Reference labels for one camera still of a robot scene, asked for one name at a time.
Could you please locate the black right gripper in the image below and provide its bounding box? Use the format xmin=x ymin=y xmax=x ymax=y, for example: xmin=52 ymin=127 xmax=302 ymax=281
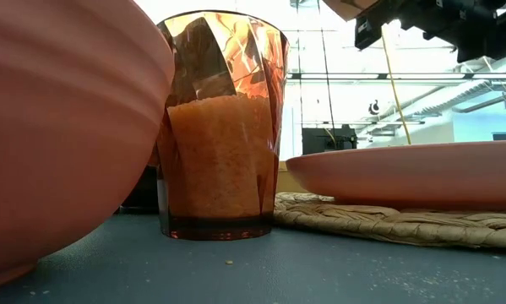
xmin=354 ymin=0 xmax=497 ymax=63

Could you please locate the coral plastic bowl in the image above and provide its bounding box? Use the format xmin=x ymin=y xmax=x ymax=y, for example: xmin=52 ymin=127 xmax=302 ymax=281
xmin=0 ymin=0 xmax=176 ymax=292

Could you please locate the pink plastic plate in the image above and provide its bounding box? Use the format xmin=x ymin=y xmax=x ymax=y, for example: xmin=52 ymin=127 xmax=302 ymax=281
xmin=285 ymin=139 xmax=506 ymax=212

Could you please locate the round woven straw placemat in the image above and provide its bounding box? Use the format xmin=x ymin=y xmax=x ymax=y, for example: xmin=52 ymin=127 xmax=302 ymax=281
xmin=272 ymin=192 xmax=506 ymax=250

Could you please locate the orange faceted plastic cup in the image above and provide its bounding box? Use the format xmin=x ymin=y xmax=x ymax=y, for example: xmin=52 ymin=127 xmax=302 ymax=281
xmin=155 ymin=9 xmax=291 ymax=242

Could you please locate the black two-slot toaster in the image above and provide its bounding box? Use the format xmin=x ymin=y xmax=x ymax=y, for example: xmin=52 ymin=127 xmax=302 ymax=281
xmin=117 ymin=164 xmax=161 ymax=215

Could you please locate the yellow extension cable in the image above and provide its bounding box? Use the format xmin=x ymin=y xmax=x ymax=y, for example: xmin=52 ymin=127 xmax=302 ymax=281
xmin=380 ymin=23 xmax=413 ymax=146

